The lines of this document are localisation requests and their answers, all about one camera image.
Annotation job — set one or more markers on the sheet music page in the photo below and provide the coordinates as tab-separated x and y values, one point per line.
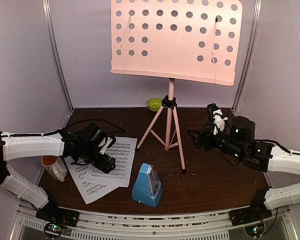
123	151
90	190

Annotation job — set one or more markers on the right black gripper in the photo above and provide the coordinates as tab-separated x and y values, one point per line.
202	135

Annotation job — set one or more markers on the pink music stand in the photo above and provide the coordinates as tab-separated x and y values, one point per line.
194	40

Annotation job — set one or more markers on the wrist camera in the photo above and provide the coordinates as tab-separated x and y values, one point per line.
215	115
106	143

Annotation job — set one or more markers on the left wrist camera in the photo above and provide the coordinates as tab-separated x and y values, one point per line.
106	143

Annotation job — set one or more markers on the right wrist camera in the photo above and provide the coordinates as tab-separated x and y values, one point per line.
215	115

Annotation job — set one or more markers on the green bowl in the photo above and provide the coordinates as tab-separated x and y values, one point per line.
154	104

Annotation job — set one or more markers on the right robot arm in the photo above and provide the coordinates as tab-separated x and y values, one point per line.
262	155

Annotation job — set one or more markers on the patterned mug yellow inside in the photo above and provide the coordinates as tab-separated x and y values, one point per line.
55	167

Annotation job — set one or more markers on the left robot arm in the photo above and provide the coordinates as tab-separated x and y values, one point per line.
87	145

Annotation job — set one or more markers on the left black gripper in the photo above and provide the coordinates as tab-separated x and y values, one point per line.
106	168

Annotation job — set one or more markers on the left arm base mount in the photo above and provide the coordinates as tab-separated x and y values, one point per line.
63	217

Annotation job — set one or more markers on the blue metronome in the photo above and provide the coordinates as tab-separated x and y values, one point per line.
147	189

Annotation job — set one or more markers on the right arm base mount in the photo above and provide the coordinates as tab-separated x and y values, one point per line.
248	215

